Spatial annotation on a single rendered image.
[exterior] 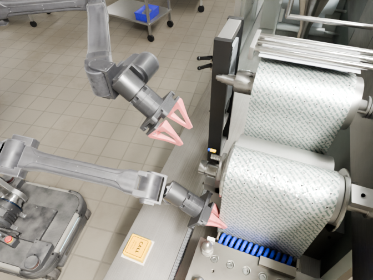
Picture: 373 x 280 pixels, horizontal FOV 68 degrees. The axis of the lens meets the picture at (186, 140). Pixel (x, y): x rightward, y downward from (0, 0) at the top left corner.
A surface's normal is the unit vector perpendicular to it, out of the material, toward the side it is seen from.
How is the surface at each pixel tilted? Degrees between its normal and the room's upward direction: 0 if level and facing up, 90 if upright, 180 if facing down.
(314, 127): 92
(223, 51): 90
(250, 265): 0
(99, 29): 3
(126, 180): 25
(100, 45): 4
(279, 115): 92
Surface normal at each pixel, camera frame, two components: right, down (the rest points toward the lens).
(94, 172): 0.05, -0.31
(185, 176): -0.02, -0.67
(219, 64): -0.36, 0.69
